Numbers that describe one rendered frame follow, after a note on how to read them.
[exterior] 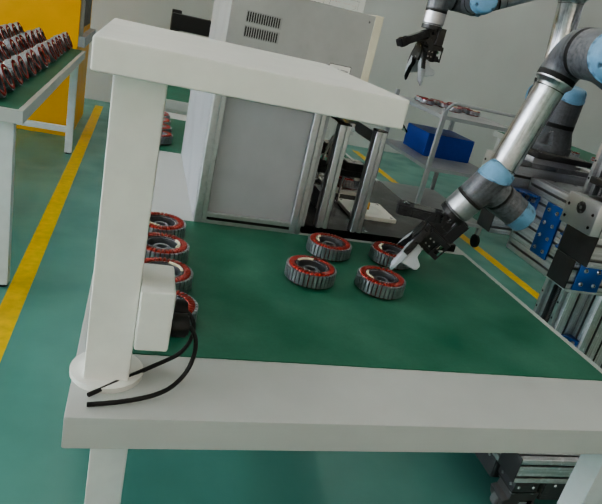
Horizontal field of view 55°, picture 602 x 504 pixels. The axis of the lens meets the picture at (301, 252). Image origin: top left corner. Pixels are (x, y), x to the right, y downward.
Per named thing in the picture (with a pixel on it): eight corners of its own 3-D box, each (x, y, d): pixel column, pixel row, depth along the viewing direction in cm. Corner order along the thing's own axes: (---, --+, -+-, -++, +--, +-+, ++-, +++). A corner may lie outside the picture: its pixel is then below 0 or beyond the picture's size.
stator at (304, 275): (342, 290, 127) (346, 274, 126) (298, 291, 121) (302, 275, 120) (317, 267, 136) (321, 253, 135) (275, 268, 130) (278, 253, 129)
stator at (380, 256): (411, 260, 155) (415, 247, 154) (409, 275, 145) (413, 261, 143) (370, 248, 156) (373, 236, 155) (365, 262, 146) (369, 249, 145)
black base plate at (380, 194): (378, 186, 227) (379, 180, 227) (454, 252, 171) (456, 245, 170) (261, 167, 214) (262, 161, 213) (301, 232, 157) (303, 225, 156)
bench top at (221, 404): (330, 150, 300) (332, 141, 298) (665, 455, 104) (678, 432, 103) (126, 115, 270) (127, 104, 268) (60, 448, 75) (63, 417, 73)
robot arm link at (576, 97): (550, 122, 199) (564, 82, 195) (532, 116, 212) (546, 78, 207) (581, 129, 201) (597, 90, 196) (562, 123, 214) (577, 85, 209)
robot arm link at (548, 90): (555, 16, 145) (453, 190, 159) (582, 18, 135) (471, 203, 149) (588, 38, 149) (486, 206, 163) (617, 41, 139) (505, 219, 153)
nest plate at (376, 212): (378, 207, 190) (379, 203, 189) (395, 223, 177) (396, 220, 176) (335, 201, 185) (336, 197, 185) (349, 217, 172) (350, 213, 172)
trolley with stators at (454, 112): (425, 207, 525) (460, 94, 489) (481, 252, 435) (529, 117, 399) (363, 198, 507) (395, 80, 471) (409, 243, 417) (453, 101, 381)
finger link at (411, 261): (407, 282, 141) (431, 255, 143) (390, 265, 141) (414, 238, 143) (403, 282, 144) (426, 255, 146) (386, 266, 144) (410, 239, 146)
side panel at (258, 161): (296, 231, 157) (324, 112, 146) (299, 235, 155) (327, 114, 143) (192, 217, 149) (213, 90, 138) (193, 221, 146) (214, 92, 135)
